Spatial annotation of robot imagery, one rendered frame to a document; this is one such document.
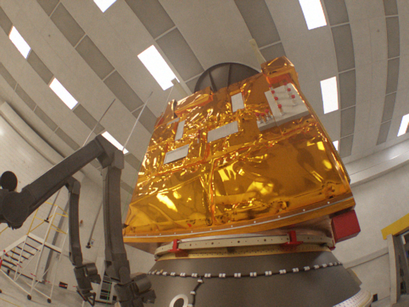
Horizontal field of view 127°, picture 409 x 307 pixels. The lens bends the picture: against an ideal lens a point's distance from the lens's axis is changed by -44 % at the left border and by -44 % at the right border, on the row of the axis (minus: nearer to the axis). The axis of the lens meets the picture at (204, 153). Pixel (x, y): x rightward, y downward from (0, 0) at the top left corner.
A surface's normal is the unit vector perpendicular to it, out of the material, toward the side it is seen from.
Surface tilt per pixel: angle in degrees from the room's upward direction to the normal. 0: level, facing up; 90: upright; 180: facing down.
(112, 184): 92
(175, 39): 180
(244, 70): 138
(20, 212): 90
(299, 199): 132
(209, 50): 180
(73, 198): 100
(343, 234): 90
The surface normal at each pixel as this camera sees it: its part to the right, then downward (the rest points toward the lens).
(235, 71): -0.57, 0.17
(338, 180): -0.48, -0.59
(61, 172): 0.85, -0.30
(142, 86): -0.06, 0.74
